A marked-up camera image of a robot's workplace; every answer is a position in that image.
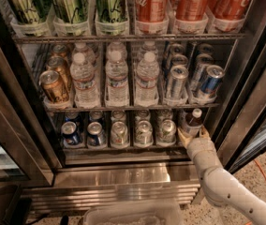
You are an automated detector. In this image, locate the gold can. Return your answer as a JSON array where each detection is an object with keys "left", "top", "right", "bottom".
[
  {"left": 51, "top": 44, "right": 69, "bottom": 60},
  {"left": 39, "top": 69, "right": 69, "bottom": 103},
  {"left": 46, "top": 56, "right": 71, "bottom": 90}
]

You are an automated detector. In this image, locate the brown bottle with blue label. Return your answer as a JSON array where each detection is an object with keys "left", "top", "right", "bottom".
[{"left": 181, "top": 109, "right": 202, "bottom": 137}]

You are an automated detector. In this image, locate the gold can back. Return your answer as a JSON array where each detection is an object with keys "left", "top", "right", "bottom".
[{"left": 51, "top": 44, "right": 69, "bottom": 60}]

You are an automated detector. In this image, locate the red cola can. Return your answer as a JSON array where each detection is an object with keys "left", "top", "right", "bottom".
[
  {"left": 135, "top": 0, "right": 167, "bottom": 23},
  {"left": 214, "top": 0, "right": 250, "bottom": 21},
  {"left": 176, "top": 0, "right": 208, "bottom": 22}
]

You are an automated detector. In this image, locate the steel fridge base grille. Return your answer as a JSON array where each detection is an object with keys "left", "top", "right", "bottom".
[{"left": 22, "top": 162, "right": 200, "bottom": 214}]

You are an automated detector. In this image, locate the blue pepsi can left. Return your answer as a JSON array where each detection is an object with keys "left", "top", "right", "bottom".
[{"left": 61, "top": 121, "right": 81, "bottom": 145}]

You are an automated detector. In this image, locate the water bottle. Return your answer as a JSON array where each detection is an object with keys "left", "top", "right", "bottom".
[
  {"left": 135, "top": 52, "right": 160, "bottom": 107},
  {"left": 70, "top": 52, "right": 100, "bottom": 109},
  {"left": 105, "top": 51, "right": 129, "bottom": 107}
]

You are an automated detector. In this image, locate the gold can front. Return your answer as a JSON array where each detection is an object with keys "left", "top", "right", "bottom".
[{"left": 39, "top": 69, "right": 69, "bottom": 103}]

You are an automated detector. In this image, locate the green can top middle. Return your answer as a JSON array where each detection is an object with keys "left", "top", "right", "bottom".
[{"left": 52, "top": 0, "right": 88, "bottom": 23}]

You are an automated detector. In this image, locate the silver blue can front left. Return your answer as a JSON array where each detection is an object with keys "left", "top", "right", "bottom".
[{"left": 166, "top": 65, "right": 189, "bottom": 100}]

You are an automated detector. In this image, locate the top wire shelf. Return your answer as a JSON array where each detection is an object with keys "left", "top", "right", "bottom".
[{"left": 13, "top": 32, "right": 251, "bottom": 44}]

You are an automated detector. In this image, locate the green can top right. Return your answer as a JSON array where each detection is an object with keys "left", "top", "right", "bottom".
[{"left": 96, "top": 0, "right": 126, "bottom": 23}]

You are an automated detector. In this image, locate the wire shelf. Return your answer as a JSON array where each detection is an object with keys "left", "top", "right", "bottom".
[
  {"left": 45, "top": 103, "right": 220, "bottom": 113},
  {"left": 13, "top": 32, "right": 251, "bottom": 44}
]

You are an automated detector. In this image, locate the silver can bottom left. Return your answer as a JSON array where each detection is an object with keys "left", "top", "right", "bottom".
[{"left": 111, "top": 121, "right": 129, "bottom": 148}]

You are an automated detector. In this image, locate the gold can middle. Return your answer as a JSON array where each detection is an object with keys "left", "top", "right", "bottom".
[{"left": 46, "top": 56, "right": 71, "bottom": 90}]

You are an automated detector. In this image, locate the blue pepsi can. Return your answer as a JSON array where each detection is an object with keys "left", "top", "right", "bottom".
[
  {"left": 61, "top": 121, "right": 81, "bottom": 145},
  {"left": 87, "top": 122, "right": 107, "bottom": 148}
]

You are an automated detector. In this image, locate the water bottle front middle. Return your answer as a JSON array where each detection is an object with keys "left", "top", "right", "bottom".
[{"left": 105, "top": 51, "right": 129, "bottom": 107}]

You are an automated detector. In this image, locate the red cola can middle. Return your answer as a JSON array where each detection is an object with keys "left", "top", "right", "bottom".
[{"left": 176, "top": 0, "right": 208, "bottom": 22}]

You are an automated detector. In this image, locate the red cola can right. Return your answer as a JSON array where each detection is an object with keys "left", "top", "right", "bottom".
[{"left": 214, "top": 0, "right": 250, "bottom": 21}]

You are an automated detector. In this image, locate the green can top left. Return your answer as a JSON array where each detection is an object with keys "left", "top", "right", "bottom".
[{"left": 8, "top": 0, "right": 51, "bottom": 24}]

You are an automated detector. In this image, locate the clear plastic bin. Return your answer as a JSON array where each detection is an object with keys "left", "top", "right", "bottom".
[{"left": 81, "top": 199, "right": 184, "bottom": 225}]

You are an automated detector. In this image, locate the silver blue can front right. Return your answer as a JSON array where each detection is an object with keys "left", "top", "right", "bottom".
[{"left": 197, "top": 65, "right": 225, "bottom": 99}]

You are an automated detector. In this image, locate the green can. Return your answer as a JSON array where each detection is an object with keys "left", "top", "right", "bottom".
[
  {"left": 96, "top": 0, "right": 126, "bottom": 23},
  {"left": 52, "top": 0, "right": 88, "bottom": 23},
  {"left": 8, "top": 0, "right": 51, "bottom": 24}
]

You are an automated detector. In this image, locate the silver can bottom middle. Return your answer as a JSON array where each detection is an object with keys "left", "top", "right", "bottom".
[{"left": 135, "top": 120, "right": 153, "bottom": 147}]

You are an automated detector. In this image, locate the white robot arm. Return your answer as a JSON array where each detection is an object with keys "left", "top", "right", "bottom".
[{"left": 177, "top": 127, "right": 266, "bottom": 225}]

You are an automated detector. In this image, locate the blue pepsi can right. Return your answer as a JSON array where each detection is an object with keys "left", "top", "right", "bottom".
[{"left": 87, "top": 122, "right": 107, "bottom": 148}]

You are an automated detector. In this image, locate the middle wire shelf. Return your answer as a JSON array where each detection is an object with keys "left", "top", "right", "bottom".
[{"left": 45, "top": 103, "right": 220, "bottom": 113}]

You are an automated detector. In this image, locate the silver blue can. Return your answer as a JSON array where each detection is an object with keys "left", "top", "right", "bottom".
[
  {"left": 197, "top": 65, "right": 225, "bottom": 99},
  {"left": 166, "top": 65, "right": 189, "bottom": 100}
]

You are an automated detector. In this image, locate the fridge door right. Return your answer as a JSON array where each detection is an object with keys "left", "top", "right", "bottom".
[{"left": 216, "top": 40, "right": 266, "bottom": 173}]

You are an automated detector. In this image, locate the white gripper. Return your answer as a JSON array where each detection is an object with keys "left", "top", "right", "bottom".
[{"left": 178, "top": 126, "right": 222, "bottom": 174}]

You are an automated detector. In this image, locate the water bottle front right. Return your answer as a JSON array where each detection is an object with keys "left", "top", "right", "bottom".
[{"left": 135, "top": 52, "right": 160, "bottom": 107}]

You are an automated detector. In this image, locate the water bottle front left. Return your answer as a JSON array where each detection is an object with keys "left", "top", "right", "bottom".
[{"left": 70, "top": 52, "right": 100, "bottom": 109}]

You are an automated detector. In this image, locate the red cola can left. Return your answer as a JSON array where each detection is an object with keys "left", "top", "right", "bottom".
[{"left": 135, "top": 0, "right": 167, "bottom": 23}]

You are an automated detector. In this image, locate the silver can bottom right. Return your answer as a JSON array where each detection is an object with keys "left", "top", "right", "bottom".
[{"left": 156, "top": 119, "right": 176, "bottom": 146}]

